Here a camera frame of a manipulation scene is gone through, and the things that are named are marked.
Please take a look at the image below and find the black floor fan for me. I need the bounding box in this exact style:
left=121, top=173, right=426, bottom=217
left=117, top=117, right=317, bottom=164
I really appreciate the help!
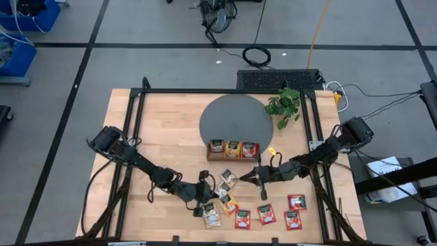
left=199, top=0, right=239, bottom=48

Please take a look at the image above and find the yellow mango tea packet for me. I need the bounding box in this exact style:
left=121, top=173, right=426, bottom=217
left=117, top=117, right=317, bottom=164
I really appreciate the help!
left=225, top=140, right=242, bottom=159
left=219, top=194, right=240, bottom=217

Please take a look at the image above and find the black hanging cable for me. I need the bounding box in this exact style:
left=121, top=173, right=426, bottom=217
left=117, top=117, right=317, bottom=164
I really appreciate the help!
left=241, top=0, right=273, bottom=70

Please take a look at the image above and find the round grey woven placemat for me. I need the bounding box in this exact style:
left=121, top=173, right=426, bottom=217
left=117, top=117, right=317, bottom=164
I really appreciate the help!
left=199, top=94, right=274, bottom=154

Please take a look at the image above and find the blue storage bin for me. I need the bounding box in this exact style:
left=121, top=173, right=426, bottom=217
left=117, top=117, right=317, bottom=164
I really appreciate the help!
left=0, top=0, right=62, bottom=33
left=0, top=33, right=38, bottom=78

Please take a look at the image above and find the red strawberry tea packet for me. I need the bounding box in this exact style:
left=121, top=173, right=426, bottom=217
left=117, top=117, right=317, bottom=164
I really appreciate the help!
left=234, top=208, right=252, bottom=230
left=257, top=203, right=277, bottom=226
left=241, top=141, right=259, bottom=159
left=283, top=209, right=303, bottom=232
left=287, top=194, right=307, bottom=211

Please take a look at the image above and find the silver metal mounting plate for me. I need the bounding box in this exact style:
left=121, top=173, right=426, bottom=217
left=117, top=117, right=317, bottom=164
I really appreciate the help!
left=309, top=139, right=326, bottom=152

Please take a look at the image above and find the white power cable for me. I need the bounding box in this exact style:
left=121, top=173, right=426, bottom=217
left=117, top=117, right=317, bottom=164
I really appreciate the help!
left=324, top=80, right=350, bottom=113

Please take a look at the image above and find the black perforated computer case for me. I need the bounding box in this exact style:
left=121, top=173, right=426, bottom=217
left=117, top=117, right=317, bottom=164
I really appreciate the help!
left=236, top=68, right=324, bottom=92

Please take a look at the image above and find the wooden tea organizer box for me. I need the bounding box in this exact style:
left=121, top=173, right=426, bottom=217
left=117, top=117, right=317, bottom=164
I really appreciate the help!
left=206, top=139, right=261, bottom=163

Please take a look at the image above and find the yellow hanging power cable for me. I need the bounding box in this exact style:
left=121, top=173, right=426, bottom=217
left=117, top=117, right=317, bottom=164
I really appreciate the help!
left=306, top=0, right=331, bottom=69

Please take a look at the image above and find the green potted plant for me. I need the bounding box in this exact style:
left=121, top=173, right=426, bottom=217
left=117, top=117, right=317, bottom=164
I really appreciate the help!
left=264, top=87, right=302, bottom=131

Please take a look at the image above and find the black floor object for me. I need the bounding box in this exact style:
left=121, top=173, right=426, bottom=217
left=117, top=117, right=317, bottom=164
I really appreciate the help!
left=0, top=105, right=14, bottom=123

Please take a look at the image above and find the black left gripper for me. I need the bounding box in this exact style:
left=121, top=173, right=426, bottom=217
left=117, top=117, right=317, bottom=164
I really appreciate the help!
left=186, top=169, right=221, bottom=217

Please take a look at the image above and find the black side cart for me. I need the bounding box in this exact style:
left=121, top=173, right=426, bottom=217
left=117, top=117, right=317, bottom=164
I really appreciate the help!
left=348, top=156, right=437, bottom=246

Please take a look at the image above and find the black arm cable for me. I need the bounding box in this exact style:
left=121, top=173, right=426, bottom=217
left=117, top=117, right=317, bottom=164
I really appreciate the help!
left=81, top=159, right=115, bottom=236

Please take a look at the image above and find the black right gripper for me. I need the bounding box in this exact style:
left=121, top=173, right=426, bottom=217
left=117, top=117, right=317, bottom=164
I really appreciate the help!
left=240, top=153, right=286, bottom=202

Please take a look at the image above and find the black metal table frame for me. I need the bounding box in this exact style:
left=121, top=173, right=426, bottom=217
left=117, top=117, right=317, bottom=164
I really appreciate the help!
left=80, top=77, right=368, bottom=244

